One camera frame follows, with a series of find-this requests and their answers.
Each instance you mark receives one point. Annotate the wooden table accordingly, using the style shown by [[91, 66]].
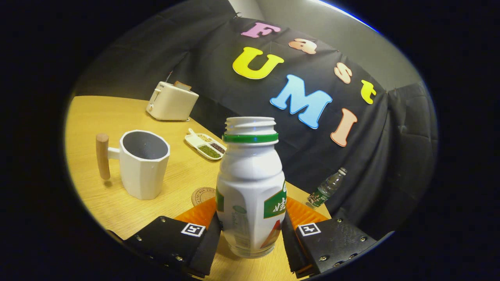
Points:
[[97, 117]]

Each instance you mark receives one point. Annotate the white juice bottle green label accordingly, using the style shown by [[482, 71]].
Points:
[[250, 175]]

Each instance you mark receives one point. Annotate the round cork coaster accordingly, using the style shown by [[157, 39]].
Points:
[[201, 195]]

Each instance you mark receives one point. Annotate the white divided dish with beans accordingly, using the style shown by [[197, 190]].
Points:
[[209, 151]]

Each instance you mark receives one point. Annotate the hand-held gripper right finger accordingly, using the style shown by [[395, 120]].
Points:
[[291, 249]]

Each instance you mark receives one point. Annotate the clear plastic water bottle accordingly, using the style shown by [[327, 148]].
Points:
[[328, 187]]

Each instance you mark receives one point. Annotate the toast slice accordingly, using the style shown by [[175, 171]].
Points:
[[183, 85]]

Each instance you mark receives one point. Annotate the small white spoon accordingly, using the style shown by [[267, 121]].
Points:
[[193, 133]]

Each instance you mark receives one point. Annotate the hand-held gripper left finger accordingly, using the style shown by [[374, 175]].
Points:
[[209, 249]]

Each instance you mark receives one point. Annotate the cream toaster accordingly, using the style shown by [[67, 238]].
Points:
[[172, 103]]

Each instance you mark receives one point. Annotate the black backdrop cloth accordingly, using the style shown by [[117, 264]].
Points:
[[195, 50]]

